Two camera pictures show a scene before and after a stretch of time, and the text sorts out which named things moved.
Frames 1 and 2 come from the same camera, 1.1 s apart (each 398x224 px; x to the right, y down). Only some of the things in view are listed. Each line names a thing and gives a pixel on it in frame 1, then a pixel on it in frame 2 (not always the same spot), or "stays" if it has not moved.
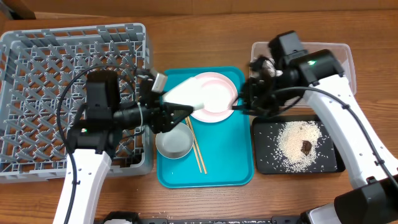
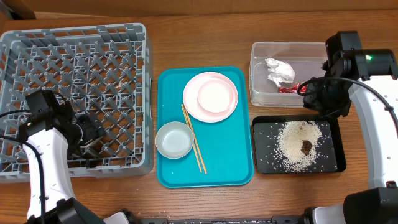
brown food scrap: (306, 145) stays
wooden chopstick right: (196, 144) stays
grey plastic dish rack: (43, 77) stays
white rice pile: (289, 142) stays
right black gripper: (254, 104) → (310, 101)
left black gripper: (156, 117) → (90, 134)
